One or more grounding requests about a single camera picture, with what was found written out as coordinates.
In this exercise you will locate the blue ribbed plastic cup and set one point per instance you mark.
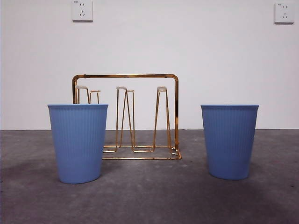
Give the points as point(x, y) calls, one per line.
point(230, 142)
point(78, 144)

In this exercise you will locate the white wall socket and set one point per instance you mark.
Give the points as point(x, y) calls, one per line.
point(82, 11)
point(284, 13)

